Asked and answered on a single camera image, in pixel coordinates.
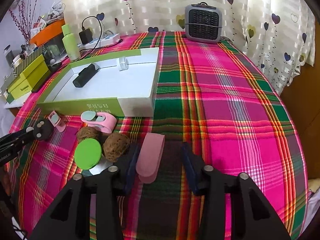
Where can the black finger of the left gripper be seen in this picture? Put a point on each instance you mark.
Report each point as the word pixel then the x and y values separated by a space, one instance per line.
pixel 9 152
pixel 23 137

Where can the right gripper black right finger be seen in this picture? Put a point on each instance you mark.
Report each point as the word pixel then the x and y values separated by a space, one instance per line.
pixel 252 215

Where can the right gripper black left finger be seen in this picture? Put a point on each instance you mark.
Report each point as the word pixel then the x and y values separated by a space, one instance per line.
pixel 67 217

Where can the green round lid mirror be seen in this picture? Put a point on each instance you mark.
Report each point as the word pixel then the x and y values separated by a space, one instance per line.
pixel 88 156

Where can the small pink flat clip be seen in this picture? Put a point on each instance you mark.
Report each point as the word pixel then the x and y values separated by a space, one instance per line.
pixel 56 121

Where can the yellow-green shoe box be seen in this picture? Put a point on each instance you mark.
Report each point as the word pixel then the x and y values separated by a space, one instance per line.
pixel 27 79

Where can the striped gift box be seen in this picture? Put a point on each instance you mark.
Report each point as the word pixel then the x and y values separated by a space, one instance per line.
pixel 23 63

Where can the brown walnut right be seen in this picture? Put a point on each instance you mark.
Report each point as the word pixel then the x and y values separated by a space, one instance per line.
pixel 115 145

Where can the black smartphone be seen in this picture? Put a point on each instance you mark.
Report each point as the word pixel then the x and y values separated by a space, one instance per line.
pixel 51 70

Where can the black rectangular device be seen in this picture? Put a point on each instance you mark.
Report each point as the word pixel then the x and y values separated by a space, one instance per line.
pixel 85 75

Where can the clear plastic storage bin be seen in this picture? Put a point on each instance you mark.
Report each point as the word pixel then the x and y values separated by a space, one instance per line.
pixel 54 50

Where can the green lotion bottle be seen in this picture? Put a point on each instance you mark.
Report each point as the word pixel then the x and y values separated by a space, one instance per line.
pixel 69 41

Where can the orange storage tray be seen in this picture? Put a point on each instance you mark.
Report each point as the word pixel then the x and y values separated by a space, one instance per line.
pixel 49 32

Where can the green white shallow box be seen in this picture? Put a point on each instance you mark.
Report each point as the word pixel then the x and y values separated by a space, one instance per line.
pixel 129 93

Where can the black charger plug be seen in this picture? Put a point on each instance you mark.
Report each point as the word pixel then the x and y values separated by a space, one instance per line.
pixel 86 36

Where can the white power strip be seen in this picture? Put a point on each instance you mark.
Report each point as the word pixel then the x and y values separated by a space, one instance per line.
pixel 106 41

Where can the plaid pink green bedsheet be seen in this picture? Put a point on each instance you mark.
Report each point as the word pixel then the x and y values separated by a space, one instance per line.
pixel 218 101

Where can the wooden wardrobe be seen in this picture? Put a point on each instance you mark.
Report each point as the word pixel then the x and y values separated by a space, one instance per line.
pixel 301 99

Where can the heart pattern curtain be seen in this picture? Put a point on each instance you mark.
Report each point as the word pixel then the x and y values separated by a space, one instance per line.
pixel 278 36

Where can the grey portable heater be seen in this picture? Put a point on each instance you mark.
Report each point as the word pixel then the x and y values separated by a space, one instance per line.
pixel 203 23

